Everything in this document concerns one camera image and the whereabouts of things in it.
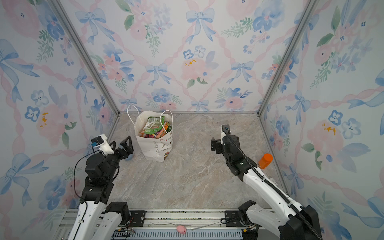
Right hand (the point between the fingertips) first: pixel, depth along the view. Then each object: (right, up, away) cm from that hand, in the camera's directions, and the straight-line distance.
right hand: (222, 135), depth 79 cm
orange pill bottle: (+25, -14, +5) cm, 29 cm away
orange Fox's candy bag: (-35, 0, +1) cm, 35 cm away
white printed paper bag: (-38, -9, +9) cm, 40 cm away
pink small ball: (-21, -43, -9) cm, 49 cm away
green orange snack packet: (-38, +6, +6) cm, 39 cm away
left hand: (-48, -1, -8) cm, 49 cm away
